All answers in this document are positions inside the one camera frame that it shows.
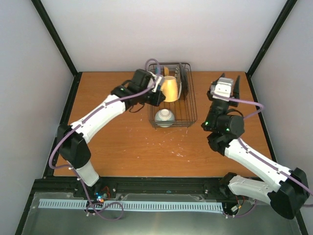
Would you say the cream yellow mug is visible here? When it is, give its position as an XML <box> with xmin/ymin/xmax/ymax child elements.
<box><xmin>161</xmin><ymin>76</ymin><xmax>178</xmax><ymax>102</ymax></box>

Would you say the light green ceramic bowl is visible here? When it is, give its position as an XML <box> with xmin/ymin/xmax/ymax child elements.
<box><xmin>155</xmin><ymin>109</ymin><xmax>175</xmax><ymax>128</ymax></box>

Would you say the black bottom plate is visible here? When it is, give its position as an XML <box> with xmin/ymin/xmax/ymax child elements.
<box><xmin>179</xmin><ymin>63</ymin><xmax>189</xmax><ymax>100</ymax></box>

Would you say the orange polka dot plate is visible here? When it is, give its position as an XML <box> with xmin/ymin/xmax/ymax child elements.
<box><xmin>163</xmin><ymin>66</ymin><xmax>170</xmax><ymax>76</ymax></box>

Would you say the dark wire dish rack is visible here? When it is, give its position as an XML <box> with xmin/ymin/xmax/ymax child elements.
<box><xmin>148</xmin><ymin>62</ymin><xmax>198</xmax><ymax>128</ymax></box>

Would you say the white blue striped plate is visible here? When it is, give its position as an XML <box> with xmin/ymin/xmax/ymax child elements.
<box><xmin>174</xmin><ymin>64</ymin><xmax>182</xmax><ymax>99</ymax></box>

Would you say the teal polka dot plate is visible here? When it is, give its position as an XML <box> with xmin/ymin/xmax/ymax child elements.
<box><xmin>156</xmin><ymin>68</ymin><xmax>163</xmax><ymax>90</ymax></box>

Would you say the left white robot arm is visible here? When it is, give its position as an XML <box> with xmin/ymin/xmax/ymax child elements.
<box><xmin>56</xmin><ymin>69</ymin><xmax>165</xmax><ymax>197</ymax></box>

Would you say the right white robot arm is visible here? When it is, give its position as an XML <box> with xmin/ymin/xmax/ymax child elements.
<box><xmin>201</xmin><ymin>74</ymin><xmax>313</xmax><ymax>219</ymax></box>

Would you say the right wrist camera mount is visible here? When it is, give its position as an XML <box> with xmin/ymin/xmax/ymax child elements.
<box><xmin>210</xmin><ymin>78</ymin><xmax>234</xmax><ymax>101</ymax></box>

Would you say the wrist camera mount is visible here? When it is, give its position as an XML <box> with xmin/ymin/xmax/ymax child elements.
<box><xmin>210</xmin><ymin>78</ymin><xmax>234</xmax><ymax>101</ymax></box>
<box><xmin>152</xmin><ymin>74</ymin><xmax>164</xmax><ymax>93</ymax></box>

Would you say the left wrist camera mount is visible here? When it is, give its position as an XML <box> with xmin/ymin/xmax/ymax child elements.
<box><xmin>152</xmin><ymin>74</ymin><xmax>164</xmax><ymax>93</ymax></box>

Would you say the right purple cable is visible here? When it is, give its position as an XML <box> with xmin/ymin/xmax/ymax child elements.
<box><xmin>221</xmin><ymin>96</ymin><xmax>313</xmax><ymax>218</ymax></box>

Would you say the purple cable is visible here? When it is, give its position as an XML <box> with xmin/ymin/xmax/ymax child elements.
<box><xmin>48</xmin><ymin>58</ymin><xmax>162</xmax><ymax>220</ymax></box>
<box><xmin>221</xmin><ymin>96</ymin><xmax>313</xmax><ymax>218</ymax></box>

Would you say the right black frame post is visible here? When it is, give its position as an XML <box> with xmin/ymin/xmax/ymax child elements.
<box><xmin>246</xmin><ymin>0</ymin><xmax>297</xmax><ymax>78</ymax></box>

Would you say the black frame post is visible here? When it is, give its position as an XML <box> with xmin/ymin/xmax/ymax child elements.
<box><xmin>30</xmin><ymin>0</ymin><xmax>80</xmax><ymax>79</ymax></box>
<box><xmin>246</xmin><ymin>0</ymin><xmax>297</xmax><ymax>78</ymax></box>

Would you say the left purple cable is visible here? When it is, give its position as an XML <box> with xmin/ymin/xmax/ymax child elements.
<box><xmin>48</xmin><ymin>58</ymin><xmax>162</xmax><ymax>220</ymax></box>

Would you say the left black frame post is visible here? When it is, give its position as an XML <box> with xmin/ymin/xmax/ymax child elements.
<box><xmin>30</xmin><ymin>0</ymin><xmax>80</xmax><ymax>79</ymax></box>

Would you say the light blue slotted cable duct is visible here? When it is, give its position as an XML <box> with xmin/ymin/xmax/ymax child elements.
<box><xmin>38</xmin><ymin>199</ymin><xmax>224</xmax><ymax>213</ymax></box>

